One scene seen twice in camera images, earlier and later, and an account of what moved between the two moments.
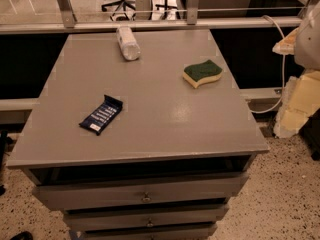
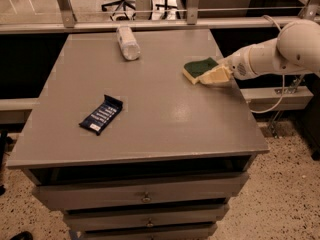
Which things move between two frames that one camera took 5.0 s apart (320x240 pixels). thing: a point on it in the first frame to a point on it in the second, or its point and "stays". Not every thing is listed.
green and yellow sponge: (206, 71) stays
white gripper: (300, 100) to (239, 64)
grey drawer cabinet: (154, 148) stays
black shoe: (24, 235) stays
